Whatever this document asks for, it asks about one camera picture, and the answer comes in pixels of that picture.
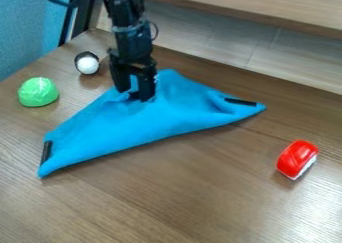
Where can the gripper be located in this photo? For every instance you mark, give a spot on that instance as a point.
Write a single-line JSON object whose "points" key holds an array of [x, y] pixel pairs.
{"points": [[132, 45]]}

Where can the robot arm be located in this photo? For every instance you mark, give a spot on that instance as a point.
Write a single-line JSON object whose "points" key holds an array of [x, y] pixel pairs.
{"points": [[122, 7]]}

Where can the black and white toy ball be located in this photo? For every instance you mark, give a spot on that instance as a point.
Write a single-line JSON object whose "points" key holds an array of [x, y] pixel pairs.
{"points": [[87, 63]]}

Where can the blue cloth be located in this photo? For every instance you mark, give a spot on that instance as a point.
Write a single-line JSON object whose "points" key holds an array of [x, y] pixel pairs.
{"points": [[147, 120]]}

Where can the green toy cabbage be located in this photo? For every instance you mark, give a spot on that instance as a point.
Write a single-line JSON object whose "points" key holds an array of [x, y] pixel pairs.
{"points": [[37, 91]]}

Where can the red and white toy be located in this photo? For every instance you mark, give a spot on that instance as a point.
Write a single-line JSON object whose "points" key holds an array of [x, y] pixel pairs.
{"points": [[295, 159]]}

